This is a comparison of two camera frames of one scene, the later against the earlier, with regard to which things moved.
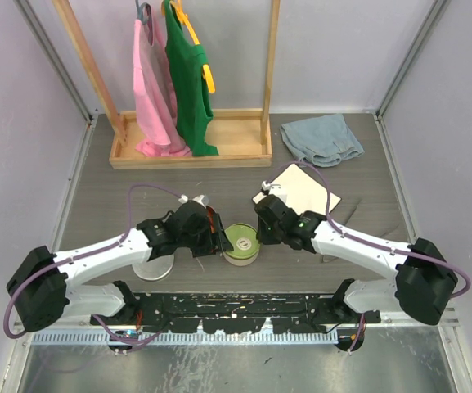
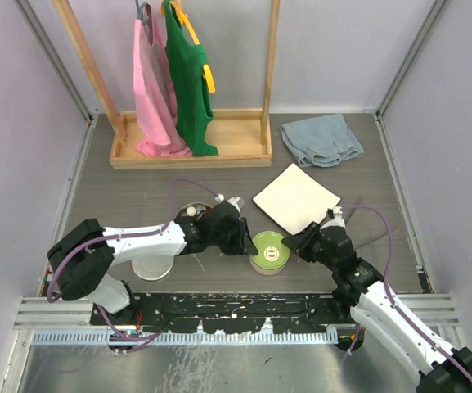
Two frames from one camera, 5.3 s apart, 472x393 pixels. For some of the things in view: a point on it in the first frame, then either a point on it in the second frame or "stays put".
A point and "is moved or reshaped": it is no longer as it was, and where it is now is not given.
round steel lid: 155,268 stays put
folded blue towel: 321,141 stays put
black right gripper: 263,237 → 306,237
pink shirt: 155,92 stays put
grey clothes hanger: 149,17 stays put
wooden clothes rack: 242,137 stays put
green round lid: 243,240 is moved or reshaped
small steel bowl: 239,261 → 264,272
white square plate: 299,191 stays put
